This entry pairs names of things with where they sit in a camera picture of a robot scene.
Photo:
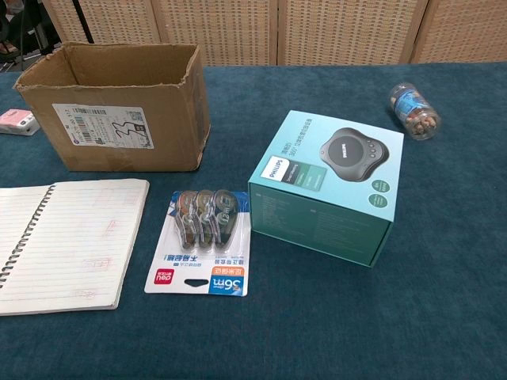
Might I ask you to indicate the teal Philips speaker box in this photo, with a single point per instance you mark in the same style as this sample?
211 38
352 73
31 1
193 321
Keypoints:
317 221

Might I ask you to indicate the open brown cardboard box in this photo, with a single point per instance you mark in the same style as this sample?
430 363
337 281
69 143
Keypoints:
166 130

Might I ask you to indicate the open spiral lined notebook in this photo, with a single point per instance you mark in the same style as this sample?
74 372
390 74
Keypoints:
79 237

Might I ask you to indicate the pink and white small device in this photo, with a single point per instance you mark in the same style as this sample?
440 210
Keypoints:
16 118

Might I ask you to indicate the correction tape blister pack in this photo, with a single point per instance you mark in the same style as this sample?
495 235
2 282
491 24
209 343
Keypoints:
190 273

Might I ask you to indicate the blue table cloth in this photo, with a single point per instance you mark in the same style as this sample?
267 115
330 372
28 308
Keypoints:
317 336

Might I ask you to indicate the clear plastic snack jar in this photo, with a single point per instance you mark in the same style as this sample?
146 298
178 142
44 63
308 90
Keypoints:
414 112

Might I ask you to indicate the woven rattan folding screen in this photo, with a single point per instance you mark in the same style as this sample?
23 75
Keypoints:
336 31

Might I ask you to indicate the black office chair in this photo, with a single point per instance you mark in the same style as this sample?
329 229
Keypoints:
39 43

